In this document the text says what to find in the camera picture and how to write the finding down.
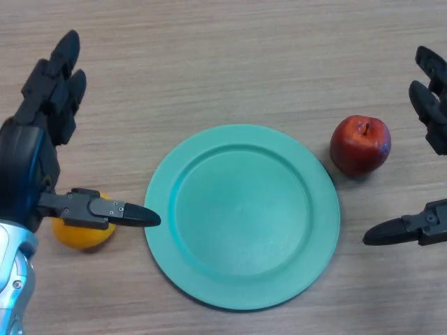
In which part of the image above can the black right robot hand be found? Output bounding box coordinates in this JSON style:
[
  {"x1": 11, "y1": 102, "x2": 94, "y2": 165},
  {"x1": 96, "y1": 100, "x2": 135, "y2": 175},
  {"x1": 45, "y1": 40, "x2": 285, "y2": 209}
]
[{"x1": 362, "y1": 45, "x2": 447, "y2": 247}]

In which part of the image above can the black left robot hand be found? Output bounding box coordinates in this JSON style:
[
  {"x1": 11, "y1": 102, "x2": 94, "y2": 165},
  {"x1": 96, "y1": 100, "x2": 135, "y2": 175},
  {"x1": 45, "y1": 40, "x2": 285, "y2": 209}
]
[{"x1": 0, "y1": 29, "x2": 162, "y2": 234}]

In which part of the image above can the yellow pear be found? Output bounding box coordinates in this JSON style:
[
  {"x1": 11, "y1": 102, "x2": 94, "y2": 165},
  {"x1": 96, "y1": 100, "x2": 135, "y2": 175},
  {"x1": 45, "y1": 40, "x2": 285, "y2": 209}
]
[{"x1": 51, "y1": 192, "x2": 117, "y2": 250}]

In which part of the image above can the green round plate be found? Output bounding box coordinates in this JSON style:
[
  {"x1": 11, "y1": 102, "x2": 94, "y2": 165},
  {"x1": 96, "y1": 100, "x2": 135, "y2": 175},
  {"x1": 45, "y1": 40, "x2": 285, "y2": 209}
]
[{"x1": 144, "y1": 124, "x2": 341, "y2": 311}]

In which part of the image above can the red apple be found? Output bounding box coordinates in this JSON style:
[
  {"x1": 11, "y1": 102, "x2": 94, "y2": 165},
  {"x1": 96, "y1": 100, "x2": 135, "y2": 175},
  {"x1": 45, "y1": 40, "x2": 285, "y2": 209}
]
[{"x1": 330, "y1": 115, "x2": 392, "y2": 177}]

